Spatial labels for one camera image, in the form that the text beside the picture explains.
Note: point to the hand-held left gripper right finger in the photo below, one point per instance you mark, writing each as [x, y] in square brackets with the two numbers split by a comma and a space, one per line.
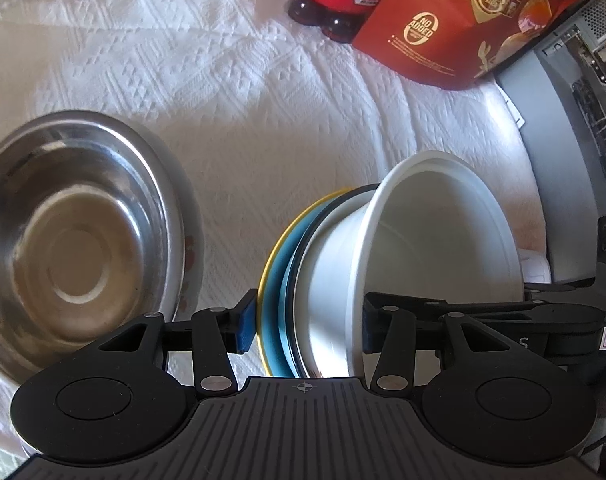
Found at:
[370, 332]

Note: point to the grey computer case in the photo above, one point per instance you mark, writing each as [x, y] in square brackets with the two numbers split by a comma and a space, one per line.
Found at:
[558, 135]

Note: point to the yellow-rimmed white plate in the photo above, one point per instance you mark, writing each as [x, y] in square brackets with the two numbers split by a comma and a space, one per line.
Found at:
[267, 280]

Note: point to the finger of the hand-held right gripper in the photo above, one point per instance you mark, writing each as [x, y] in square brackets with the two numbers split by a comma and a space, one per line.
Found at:
[463, 305]

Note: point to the white textured cloth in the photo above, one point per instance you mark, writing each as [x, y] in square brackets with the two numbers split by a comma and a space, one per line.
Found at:
[233, 110]

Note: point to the red snack bag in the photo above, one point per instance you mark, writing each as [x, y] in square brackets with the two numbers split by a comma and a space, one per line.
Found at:
[423, 20]

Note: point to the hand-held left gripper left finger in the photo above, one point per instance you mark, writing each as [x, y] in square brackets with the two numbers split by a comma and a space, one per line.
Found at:
[247, 326]

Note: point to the stainless steel bowl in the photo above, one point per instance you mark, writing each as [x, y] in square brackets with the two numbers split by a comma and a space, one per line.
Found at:
[73, 260]

